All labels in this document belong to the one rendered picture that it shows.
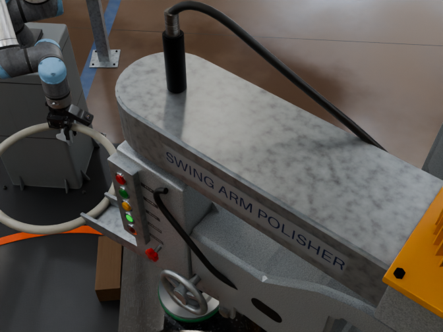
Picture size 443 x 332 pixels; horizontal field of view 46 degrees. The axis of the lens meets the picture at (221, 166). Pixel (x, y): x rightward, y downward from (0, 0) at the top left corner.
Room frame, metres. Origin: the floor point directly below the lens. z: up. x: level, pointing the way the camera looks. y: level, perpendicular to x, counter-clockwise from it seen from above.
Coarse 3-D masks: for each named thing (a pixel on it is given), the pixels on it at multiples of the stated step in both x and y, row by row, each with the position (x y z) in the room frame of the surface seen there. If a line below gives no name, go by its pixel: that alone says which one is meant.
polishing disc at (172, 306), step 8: (160, 280) 0.82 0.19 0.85; (176, 280) 0.82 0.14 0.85; (160, 288) 0.79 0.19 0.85; (160, 296) 0.76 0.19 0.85; (168, 296) 0.77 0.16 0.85; (208, 296) 0.77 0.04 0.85; (168, 304) 0.74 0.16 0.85; (176, 304) 0.74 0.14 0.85; (192, 304) 0.74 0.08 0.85; (208, 304) 0.74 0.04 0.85; (216, 304) 0.74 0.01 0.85; (176, 312) 0.71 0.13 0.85; (184, 312) 0.71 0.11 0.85; (208, 312) 0.71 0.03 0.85
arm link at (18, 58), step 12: (0, 0) 1.61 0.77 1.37; (0, 12) 1.58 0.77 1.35; (0, 24) 1.55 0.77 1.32; (12, 24) 1.58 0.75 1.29; (0, 36) 1.52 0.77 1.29; (12, 36) 1.54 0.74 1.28; (0, 48) 1.49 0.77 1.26; (12, 48) 1.50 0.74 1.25; (24, 48) 1.53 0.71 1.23; (0, 60) 1.46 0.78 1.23; (12, 60) 1.47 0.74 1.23; (24, 60) 1.48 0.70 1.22; (0, 72) 1.44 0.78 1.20; (12, 72) 1.45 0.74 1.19; (24, 72) 1.46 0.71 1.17
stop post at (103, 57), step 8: (88, 0) 2.99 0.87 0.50; (96, 0) 3.00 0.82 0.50; (88, 8) 2.99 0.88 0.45; (96, 8) 3.00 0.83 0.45; (96, 16) 2.99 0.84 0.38; (96, 24) 2.99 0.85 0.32; (104, 24) 3.04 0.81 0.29; (96, 32) 2.99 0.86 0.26; (104, 32) 3.00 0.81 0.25; (96, 40) 2.99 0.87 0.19; (104, 40) 3.00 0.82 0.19; (96, 48) 2.99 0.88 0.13; (104, 48) 3.00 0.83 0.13; (96, 56) 3.05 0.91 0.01; (104, 56) 2.99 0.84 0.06; (112, 56) 3.06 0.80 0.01; (96, 64) 2.97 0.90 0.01; (104, 64) 2.97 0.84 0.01; (112, 64) 2.97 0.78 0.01
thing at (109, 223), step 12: (84, 216) 1.01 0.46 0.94; (108, 216) 1.03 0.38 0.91; (120, 216) 1.03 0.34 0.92; (96, 228) 0.97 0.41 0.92; (108, 228) 0.94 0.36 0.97; (120, 228) 0.97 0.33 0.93; (120, 240) 0.90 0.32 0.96; (132, 240) 0.88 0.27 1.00; (156, 264) 0.80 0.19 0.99; (204, 288) 0.69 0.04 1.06; (228, 312) 0.60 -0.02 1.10; (240, 312) 0.61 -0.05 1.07
